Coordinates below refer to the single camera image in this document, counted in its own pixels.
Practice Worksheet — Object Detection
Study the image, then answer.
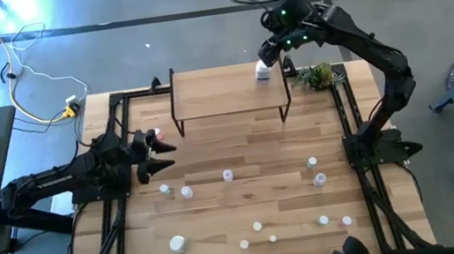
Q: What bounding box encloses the white cable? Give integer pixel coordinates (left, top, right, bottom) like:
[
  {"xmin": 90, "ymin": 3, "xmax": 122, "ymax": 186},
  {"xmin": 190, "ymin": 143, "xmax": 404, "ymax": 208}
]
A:
[{"xmin": 6, "ymin": 16, "xmax": 92, "ymax": 111}]

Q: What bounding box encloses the yellow plug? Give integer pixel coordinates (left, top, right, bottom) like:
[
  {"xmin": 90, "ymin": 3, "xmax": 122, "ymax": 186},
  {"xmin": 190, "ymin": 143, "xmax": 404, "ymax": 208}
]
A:
[{"xmin": 61, "ymin": 103, "xmax": 78, "ymax": 120}]

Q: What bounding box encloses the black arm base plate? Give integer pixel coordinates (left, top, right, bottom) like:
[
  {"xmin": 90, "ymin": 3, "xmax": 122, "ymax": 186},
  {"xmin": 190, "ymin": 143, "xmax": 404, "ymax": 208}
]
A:
[
  {"xmin": 67, "ymin": 162, "xmax": 136, "ymax": 206},
  {"xmin": 341, "ymin": 123, "xmax": 427, "ymax": 172}
]

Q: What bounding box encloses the black rounded object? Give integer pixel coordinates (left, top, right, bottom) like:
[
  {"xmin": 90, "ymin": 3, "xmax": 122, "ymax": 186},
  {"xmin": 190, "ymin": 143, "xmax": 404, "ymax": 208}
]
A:
[{"xmin": 326, "ymin": 233, "xmax": 370, "ymax": 254}]

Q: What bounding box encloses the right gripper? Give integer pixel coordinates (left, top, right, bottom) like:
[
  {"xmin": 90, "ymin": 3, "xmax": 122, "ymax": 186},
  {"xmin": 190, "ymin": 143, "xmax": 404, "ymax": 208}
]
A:
[{"xmin": 255, "ymin": 23, "xmax": 325, "ymax": 69}]

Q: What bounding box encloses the white bottle blue label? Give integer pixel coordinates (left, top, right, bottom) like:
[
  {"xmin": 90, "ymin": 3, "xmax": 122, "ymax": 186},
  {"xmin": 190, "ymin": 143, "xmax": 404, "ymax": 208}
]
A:
[{"xmin": 167, "ymin": 234, "xmax": 190, "ymax": 254}]

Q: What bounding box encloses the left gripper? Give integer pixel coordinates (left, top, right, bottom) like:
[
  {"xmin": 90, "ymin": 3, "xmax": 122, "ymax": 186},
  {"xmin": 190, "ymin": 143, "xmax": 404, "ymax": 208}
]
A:
[{"xmin": 118, "ymin": 123, "xmax": 182, "ymax": 188}]

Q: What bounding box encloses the small wooden shelf table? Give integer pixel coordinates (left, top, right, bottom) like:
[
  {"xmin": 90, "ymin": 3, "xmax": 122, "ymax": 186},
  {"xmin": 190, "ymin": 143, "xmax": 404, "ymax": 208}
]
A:
[{"xmin": 164, "ymin": 51, "xmax": 296, "ymax": 140}]

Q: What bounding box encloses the black desk support beam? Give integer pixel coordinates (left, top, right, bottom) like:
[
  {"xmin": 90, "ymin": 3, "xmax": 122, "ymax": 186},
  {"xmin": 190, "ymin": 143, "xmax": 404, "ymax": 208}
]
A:
[{"xmin": 0, "ymin": 190, "xmax": 77, "ymax": 244}]

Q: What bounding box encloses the yellow cable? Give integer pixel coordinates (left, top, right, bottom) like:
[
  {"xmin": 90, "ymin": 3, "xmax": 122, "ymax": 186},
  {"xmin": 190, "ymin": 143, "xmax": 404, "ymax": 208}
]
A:
[{"xmin": 0, "ymin": 0, "xmax": 76, "ymax": 132}]

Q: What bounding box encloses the short black cable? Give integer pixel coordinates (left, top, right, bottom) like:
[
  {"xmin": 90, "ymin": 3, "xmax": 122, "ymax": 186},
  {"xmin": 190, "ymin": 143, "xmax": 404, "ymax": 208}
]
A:
[{"xmin": 0, "ymin": 61, "xmax": 19, "ymax": 85}]

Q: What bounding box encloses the teal translucent pill bottle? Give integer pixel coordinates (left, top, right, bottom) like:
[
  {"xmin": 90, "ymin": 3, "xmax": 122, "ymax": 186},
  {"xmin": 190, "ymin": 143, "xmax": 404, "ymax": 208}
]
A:
[
  {"xmin": 158, "ymin": 182, "xmax": 174, "ymax": 198},
  {"xmin": 304, "ymin": 155, "xmax": 319, "ymax": 171}
]

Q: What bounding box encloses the clear pill bottle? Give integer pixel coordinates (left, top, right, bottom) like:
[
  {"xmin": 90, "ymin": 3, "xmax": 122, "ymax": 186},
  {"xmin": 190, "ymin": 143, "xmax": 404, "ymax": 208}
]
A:
[{"xmin": 220, "ymin": 168, "xmax": 235, "ymax": 184}]

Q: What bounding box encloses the large white supplement bottle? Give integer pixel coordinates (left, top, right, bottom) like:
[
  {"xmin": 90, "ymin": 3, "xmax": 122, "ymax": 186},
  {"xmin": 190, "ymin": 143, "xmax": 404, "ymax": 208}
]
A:
[{"xmin": 253, "ymin": 58, "xmax": 274, "ymax": 83}]

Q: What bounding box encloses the green potted plant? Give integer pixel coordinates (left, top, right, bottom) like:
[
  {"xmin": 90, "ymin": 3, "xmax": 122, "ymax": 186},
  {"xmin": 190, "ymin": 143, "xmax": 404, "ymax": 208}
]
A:
[{"xmin": 292, "ymin": 59, "xmax": 348, "ymax": 95}]

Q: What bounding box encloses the white pill bottle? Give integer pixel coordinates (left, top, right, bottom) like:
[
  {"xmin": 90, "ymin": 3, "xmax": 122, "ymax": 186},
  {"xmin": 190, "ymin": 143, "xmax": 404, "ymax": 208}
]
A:
[
  {"xmin": 179, "ymin": 184, "xmax": 195, "ymax": 201},
  {"xmin": 311, "ymin": 171, "xmax": 329, "ymax": 190}
]

